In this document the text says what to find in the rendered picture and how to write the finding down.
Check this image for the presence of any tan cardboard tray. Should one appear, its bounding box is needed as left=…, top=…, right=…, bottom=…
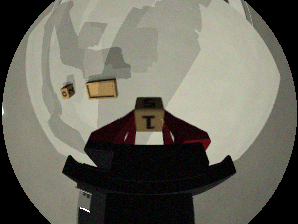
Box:
left=85, top=78, right=118, bottom=100

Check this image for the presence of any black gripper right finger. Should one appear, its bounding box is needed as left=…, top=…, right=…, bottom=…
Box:
left=162, top=109, right=211, bottom=150

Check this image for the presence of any tan cardboard cube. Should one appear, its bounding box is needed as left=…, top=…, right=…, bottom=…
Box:
left=134, top=97, right=165, bottom=132
left=60, top=84, right=75, bottom=99

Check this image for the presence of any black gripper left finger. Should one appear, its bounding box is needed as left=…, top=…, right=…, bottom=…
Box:
left=88, top=110, right=136, bottom=145

